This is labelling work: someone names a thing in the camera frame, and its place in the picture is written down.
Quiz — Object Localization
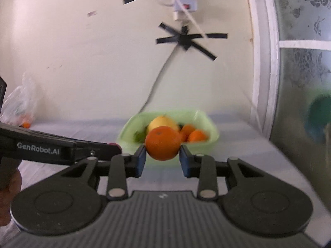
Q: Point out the black tape cross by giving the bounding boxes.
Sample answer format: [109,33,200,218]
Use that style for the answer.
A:
[155,22,228,62]

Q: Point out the green round object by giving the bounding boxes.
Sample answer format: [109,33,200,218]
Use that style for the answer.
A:
[305,93,331,142]

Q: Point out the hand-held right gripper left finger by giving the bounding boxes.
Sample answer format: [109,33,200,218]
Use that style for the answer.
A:
[61,145,147,200]

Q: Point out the grey cable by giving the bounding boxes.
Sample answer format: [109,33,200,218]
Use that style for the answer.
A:
[138,44,181,114]

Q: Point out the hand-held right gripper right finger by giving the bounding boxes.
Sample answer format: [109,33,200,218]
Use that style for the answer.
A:
[179,144,262,201]

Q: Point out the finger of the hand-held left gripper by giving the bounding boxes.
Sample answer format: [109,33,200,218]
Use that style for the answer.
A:
[74,140,122,165]

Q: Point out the white cable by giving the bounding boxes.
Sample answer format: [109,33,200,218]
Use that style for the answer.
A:
[181,5,207,39]

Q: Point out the light green plastic basin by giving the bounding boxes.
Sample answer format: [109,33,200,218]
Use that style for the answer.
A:
[116,110,220,158]

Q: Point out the white framed patterned window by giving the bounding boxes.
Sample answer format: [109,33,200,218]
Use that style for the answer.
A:
[244,0,331,176]

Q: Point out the clear plastic bag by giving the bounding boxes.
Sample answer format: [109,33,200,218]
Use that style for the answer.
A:
[1,71,37,130]

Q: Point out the orange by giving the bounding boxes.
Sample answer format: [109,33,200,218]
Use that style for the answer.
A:
[144,126,182,161]
[187,130,209,142]
[180,124,197,142]

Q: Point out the person's left hand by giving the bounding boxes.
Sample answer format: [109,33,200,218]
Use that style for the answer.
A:
[0,169,23,226]

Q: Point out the yellow lemon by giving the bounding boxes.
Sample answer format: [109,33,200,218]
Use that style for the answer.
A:
[147,115,180,133]

